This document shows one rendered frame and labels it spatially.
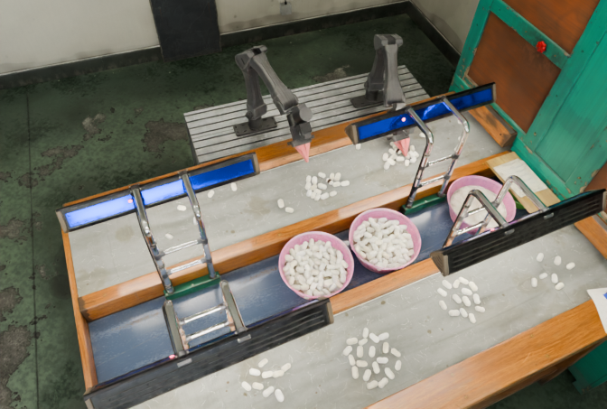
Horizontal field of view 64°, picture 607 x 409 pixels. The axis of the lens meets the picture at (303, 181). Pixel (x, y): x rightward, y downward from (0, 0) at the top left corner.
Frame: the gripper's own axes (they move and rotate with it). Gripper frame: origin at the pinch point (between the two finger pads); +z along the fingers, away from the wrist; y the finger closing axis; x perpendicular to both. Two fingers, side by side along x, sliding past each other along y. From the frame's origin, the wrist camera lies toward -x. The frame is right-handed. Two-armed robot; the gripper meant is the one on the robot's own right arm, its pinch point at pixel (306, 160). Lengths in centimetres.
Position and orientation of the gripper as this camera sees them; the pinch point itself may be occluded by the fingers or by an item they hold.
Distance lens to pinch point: 196.6
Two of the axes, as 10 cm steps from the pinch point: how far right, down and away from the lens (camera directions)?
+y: 9.1, -2.9, 2.8
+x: -2.9, 0.1, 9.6
